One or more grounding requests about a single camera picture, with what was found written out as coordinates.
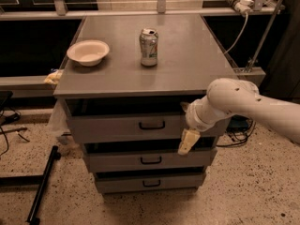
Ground black cable bundle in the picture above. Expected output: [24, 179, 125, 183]
[216, 115, 257, 148]

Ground grey drawer cabinet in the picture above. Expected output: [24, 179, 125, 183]
[54, 15, 234, 181]

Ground metal railing frame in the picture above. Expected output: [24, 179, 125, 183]
[0, 0, 285, 21]

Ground grey top drawer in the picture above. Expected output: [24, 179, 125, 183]
[64, 110, 232, 144]

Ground grey drawer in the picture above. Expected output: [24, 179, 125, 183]
[64, 110, 232, 144]
[96, 172, 205, 193]
[83, 148, 217, 173]

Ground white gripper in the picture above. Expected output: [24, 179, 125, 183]
[178, 98, 215, 155]

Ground yellow crumpled wrapper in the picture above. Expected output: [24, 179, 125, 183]
[44, 69, 63, 85]

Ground silver soda can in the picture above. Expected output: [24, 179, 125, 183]
[139, 28, 158, 67]

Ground grey bottom drawer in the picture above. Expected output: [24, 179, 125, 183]
[96, 172, 205, 193]

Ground black cables at left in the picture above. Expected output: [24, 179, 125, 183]
[0, 91, 31, 158]

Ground white paper bowl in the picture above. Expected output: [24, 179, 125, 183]
[67, 40, 110, 67]

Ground white power cable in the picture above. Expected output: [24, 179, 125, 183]
[222, 12, 249, 55]

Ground white power strip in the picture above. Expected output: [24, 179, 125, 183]
[225, 0, 253, 16]

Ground grey middle drawer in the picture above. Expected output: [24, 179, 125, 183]
[83, 148, 217, 173]

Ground clear plastic bag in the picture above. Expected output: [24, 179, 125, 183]
[47, 100, 69, 145]

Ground black metal floor stand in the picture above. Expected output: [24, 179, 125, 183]
[26, 145, 61, 225]

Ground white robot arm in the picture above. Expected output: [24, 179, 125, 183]
[178, 78, 300, 155]

